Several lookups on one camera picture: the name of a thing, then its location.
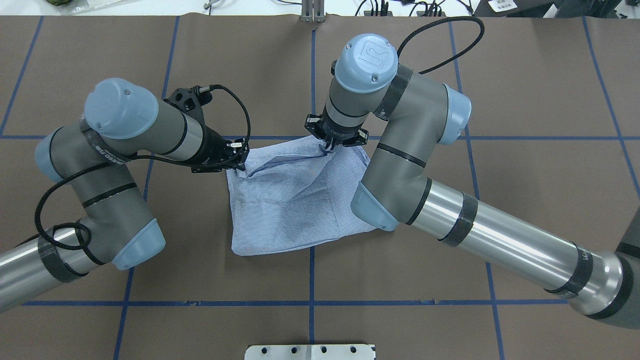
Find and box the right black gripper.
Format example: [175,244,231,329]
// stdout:
[305,114,370,151]

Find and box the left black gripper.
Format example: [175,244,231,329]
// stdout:
[192,126,250,174]

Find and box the light blue striped shirt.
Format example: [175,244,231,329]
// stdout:
[226,136,374,256]

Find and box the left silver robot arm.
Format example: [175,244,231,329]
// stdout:
[1,77,251,312]

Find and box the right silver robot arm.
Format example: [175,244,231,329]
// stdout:
[305,33,639,330]

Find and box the green fabric pouch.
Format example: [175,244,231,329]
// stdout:
[46,0,75,7]

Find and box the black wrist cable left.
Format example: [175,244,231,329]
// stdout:
[34,84,252,251]

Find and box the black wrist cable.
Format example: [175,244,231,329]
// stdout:
[396,16,486,76]
[34,84,252,251]

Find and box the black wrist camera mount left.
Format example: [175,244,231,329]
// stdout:
[162,85,213,126]

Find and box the aluminium frame post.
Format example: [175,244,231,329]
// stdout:
[300,0,326,24]

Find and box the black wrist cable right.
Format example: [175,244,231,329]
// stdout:
[396,16,486,76]

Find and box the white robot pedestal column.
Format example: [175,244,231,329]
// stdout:
[244,343,378,360]

